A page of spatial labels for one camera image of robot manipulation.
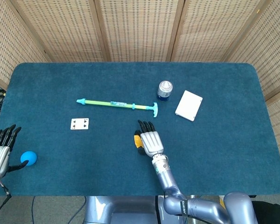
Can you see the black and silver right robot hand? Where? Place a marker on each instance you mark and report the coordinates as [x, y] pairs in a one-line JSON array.
[[151, 142]]

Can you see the yellow object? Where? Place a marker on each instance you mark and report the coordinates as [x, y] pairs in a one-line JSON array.
[[137, 141]]

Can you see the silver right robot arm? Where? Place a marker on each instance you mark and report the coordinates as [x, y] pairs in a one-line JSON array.
[[168, 179]]

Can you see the blue ball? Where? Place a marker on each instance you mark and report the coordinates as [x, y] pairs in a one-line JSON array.
[[30, 156]]

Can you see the blue and silver drink can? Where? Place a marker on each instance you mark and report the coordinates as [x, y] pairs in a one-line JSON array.
[[165, 92]]

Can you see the white flat box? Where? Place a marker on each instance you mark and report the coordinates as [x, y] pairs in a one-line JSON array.
[[189, 106]]

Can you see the green and blue water pump toy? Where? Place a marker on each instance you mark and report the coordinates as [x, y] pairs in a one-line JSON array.
[[107, 103]]

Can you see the blue carpet table mat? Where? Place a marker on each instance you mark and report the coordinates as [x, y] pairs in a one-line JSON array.
[[84, 168]]

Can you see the silver robot torso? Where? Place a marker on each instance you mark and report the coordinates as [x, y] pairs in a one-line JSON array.
[[121, 210]]

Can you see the four of clubs playing card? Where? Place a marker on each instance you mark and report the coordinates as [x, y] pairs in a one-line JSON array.
[[79, 123]]

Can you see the bamboo folding screen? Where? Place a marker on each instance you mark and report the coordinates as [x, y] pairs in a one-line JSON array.
[[140, 30]]

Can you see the black cloth bundle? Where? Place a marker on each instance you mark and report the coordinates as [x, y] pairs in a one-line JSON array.
[[273, 213]]

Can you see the black flat bracket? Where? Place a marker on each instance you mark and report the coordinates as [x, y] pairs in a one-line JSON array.
[[253, 196]]

